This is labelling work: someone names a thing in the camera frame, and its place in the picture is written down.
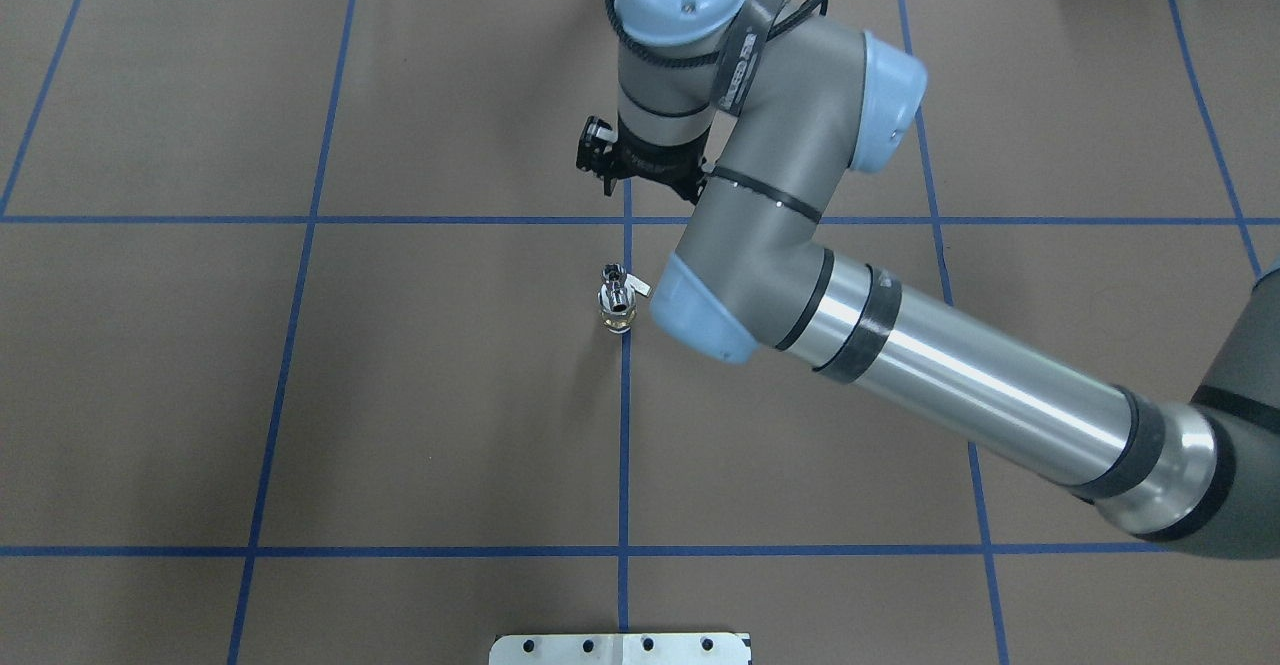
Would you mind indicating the chrome threaded pipe fitting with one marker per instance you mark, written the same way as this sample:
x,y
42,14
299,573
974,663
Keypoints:
x,y
616,295

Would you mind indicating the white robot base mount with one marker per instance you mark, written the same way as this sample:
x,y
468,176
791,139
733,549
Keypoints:
x,y
623,648

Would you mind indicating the brass PPR ball valve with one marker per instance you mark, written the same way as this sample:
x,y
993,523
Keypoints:
x,y
623,324

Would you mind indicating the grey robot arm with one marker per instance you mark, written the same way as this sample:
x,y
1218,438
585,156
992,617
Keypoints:
x,y
750,109

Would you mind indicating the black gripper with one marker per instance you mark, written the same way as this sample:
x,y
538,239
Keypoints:
x,y
650,160

